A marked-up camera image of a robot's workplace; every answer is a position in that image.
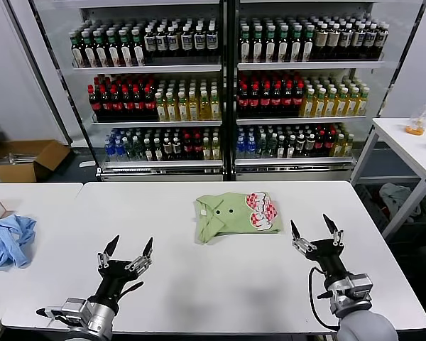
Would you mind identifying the beaker with orange liquid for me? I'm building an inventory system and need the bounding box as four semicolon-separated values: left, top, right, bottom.
405;113;426;136

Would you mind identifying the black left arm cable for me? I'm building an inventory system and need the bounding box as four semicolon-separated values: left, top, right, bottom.
121;281;145;296

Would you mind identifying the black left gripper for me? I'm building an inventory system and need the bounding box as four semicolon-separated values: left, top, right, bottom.
94;234;155;305

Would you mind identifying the open cardboard box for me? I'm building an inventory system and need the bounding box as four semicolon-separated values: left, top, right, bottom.
0;139;72;183

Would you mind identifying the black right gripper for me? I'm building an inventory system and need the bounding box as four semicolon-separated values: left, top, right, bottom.
290;212;348;282

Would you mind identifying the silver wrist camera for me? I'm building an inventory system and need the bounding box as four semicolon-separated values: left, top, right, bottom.
36;297;93;323
347;273;373;306

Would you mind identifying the grey crumpled cloth pile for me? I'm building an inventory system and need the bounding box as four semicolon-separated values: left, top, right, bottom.
378;183;422;223

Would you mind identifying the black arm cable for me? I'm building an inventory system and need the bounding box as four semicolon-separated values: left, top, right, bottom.
307;268;340;330
121;281;145;296

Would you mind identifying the crumpled light blue cloth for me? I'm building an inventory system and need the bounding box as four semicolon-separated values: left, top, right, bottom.
0;214;38;271

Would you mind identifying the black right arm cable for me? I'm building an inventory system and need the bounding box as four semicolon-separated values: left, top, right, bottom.
307;268;340;330

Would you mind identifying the white side table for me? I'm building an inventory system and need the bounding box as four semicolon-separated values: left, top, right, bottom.
350;117;426;239

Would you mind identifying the glass door beverage cabinet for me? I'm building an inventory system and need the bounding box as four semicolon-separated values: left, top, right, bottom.
28;0;231;182

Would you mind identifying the light green polo shirt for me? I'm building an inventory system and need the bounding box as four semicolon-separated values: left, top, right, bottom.
193;190;283;245

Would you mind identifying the metal shelf with bottled drinks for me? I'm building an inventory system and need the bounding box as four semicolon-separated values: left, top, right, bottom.
230;0;426;184

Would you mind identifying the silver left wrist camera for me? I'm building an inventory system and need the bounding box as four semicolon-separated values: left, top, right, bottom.
36;297;93;323

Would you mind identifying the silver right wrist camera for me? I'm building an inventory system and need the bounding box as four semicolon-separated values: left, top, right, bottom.
347;273;373;306

